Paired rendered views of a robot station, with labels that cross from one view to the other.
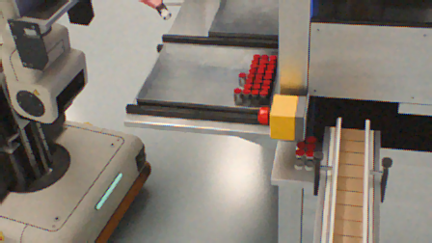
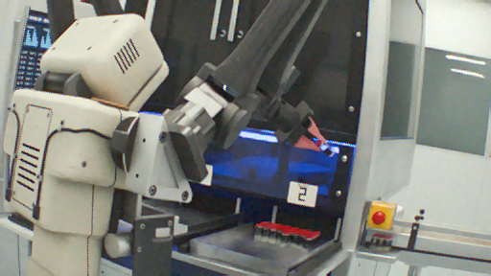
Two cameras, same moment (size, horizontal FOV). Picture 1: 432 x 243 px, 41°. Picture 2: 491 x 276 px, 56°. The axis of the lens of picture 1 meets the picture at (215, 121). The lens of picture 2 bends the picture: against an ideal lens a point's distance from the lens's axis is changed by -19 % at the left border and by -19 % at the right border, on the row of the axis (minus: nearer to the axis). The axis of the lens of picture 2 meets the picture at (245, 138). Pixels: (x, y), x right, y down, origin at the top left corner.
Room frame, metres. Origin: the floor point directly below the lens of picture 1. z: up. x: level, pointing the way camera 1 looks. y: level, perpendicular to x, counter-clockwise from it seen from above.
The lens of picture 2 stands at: (1.12, 1.37, 1.27)
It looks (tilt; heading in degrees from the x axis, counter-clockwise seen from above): 4 degrees down; 280
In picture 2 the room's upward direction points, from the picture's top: 8 degrees clockwise
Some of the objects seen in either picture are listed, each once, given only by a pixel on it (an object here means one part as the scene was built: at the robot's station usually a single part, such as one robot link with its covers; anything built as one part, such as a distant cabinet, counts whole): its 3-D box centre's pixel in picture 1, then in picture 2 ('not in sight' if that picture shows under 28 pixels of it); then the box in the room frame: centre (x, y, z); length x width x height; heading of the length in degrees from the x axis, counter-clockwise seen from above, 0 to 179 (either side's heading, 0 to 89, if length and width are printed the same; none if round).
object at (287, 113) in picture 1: (287, 118); (382, 215); (0.97, -0.16, 1.00); 0.08 x 0.07 x 0.07; 75
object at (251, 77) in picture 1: (252, 79); (284, 237); (1.24, -0.11, 0.90); 0.18 x 0.02 x 0.05; 164
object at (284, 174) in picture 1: (304, 164); (380, 252); (0.94, -0.19, 0.87); 0.14 x 0.13 x 0.02; 75
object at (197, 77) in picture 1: (211, 79); (267, 246); (1.27, 0.00, 0.90); 0.34 x 0.26 x 0.04; 74
